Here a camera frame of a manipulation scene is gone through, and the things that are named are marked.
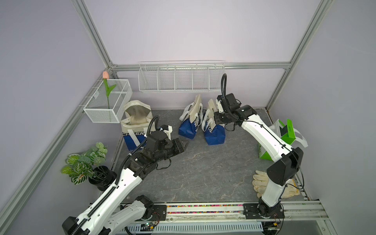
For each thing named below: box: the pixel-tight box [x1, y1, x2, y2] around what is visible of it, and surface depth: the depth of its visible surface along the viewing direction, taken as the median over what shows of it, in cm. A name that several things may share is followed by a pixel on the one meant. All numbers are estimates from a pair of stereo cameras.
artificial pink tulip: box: [102, 70, 117, 110], surface depth 85 cm
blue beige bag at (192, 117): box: [178, 94, 204, 140], surface depth 95 cm
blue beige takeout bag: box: [120, 99, 154, 151], surface depth 86 cm
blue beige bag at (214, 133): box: [201, 98, 226, 146], surface depth 96 cm
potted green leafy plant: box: [60, 141, 118, 191], surface depth 66 cm
